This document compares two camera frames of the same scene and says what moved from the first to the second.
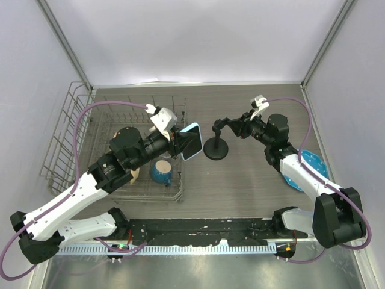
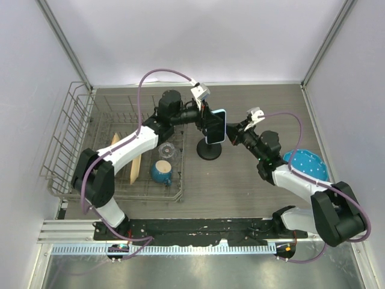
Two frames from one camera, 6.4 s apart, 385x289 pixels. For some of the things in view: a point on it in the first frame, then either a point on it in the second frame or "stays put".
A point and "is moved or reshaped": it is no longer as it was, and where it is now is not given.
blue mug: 161,172 stays put
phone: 196,146 → 215,132
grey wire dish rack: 83,138 stays put
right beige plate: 135,174 stays put
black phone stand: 215,148 is moved or reshaped
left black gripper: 178,140 → 206,117
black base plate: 251,232 stays put
